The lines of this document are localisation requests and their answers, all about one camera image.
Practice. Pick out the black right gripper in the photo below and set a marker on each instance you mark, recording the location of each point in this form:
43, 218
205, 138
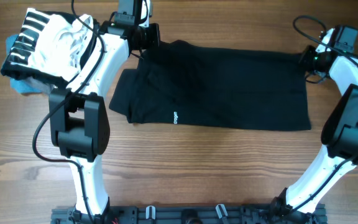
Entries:
303, 61

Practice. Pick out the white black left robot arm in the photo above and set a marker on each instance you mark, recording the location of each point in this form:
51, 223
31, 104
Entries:
78, 118

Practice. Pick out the black t-shirt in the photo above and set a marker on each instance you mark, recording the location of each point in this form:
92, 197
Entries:
180, 83

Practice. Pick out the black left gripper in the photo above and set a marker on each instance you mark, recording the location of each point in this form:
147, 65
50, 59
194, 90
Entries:
155, 38

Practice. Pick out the black folded garment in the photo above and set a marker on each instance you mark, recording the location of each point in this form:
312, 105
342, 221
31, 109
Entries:
14, 70

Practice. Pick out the blue folded garment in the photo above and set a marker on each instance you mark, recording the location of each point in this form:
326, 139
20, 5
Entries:
17, 85

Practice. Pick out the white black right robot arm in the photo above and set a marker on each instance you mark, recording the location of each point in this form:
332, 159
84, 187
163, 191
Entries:
338, 154

